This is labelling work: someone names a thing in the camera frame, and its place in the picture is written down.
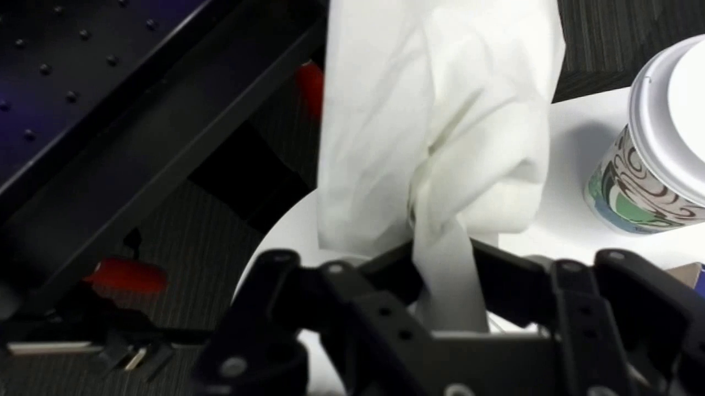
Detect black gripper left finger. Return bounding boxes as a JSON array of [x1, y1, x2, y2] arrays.
[[194, 244, 458, 396]]

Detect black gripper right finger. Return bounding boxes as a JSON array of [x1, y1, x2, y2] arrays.
[[470, 240, 705, 396]]

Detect white paper towel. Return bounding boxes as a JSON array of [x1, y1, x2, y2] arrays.
[[315, 0, 568, 338]]

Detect paper coffee cup white lid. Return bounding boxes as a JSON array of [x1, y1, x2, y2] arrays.
[[581, 33, 705, 237]]

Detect black equipment cart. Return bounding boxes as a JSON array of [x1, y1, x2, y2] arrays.
[[0, 0, 328, 371]]

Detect red clamp handle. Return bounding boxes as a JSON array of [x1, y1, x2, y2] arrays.
[[85, 255, 170, 300], [295, 60, 325, 124]]

